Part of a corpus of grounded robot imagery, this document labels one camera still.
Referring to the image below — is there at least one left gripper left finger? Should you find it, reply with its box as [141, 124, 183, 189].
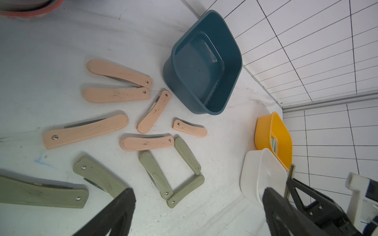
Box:
[75, 188, 136, 236]

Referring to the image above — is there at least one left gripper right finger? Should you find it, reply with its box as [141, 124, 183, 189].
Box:
[262, 187, 327, 236]

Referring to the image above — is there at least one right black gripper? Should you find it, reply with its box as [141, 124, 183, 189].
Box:
[290, 179, 362, 236]

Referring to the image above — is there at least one olive green folding knife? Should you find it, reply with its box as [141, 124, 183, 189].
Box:
[73, 155, 127, 198]
[174, 137, 201, 175]
[139, 151, 173, 200]
[166, 175, 205, 208]
[284, 164, 296, 200]
[1, 176, 89, 208]

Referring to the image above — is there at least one white storage box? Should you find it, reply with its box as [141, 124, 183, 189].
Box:
[240, 148, 287, 206]

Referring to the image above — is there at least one yellow storage box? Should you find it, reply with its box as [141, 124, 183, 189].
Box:
[255, 112, 293, 171]

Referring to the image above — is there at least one mint green folding knife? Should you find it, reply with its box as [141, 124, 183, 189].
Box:
[270, 137, 278, 154]

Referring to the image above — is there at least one dark teal storage box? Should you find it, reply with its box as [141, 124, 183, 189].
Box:
[163, 10, 242, 116]

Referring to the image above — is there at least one pink glass bowl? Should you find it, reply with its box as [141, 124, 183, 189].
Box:
[1, 0, 64, 19]

